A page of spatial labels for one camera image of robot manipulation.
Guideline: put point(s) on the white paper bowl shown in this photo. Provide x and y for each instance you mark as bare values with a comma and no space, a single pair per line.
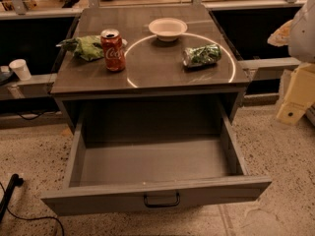
167,29

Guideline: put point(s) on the white paper cup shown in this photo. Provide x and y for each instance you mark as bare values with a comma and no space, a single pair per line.
20,68

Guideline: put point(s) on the black plug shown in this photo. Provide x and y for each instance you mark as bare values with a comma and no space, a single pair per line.
15,181

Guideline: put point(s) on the grey top drawer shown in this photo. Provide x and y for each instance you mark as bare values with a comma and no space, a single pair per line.
126,148

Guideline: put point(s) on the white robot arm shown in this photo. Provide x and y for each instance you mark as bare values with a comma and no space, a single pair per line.
298,35

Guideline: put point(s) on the grey cabinet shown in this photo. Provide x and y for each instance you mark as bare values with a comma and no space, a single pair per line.
152,66

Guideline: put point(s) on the red cola can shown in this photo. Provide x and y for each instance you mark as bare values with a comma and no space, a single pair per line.
112,46

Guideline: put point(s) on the black drawer handle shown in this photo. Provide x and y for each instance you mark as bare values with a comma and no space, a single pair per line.
161,201

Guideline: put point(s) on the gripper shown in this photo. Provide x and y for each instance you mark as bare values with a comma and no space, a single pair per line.
303,36

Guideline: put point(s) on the green crushed soda can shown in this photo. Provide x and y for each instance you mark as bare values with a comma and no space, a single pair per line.
201,56

